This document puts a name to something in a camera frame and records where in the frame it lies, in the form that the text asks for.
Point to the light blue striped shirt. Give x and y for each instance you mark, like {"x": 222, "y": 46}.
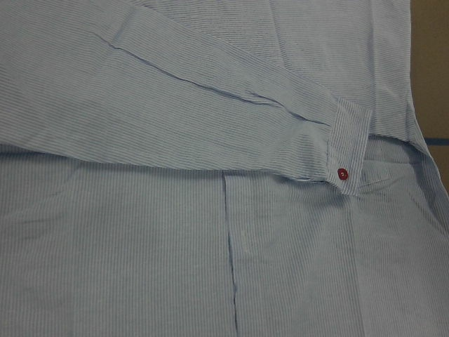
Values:
{"x": 216, "y": 168}

